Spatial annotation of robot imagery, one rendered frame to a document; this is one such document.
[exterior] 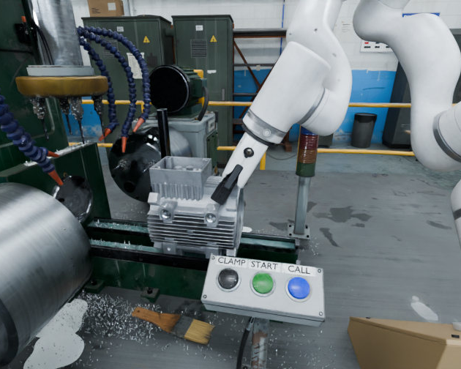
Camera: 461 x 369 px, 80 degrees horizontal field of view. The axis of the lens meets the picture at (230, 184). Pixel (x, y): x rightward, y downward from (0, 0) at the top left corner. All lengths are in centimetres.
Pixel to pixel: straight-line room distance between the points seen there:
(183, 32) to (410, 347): 372
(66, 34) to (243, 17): 509
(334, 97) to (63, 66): 54
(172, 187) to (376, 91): 562
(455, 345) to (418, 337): 6
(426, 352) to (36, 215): 58
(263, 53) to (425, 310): 517
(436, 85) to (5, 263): 82
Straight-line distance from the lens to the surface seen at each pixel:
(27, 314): 51
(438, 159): 71
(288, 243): 77
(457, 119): 68
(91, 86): 69
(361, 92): 597
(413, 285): 95
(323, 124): 51
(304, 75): 48
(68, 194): 84
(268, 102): 49
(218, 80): 376
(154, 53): 397
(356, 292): 85
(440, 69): 74
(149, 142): 92
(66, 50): 72
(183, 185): 62
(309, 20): 61
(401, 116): 580
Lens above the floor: 135
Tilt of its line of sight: 23 degrees down
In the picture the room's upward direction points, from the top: straight up
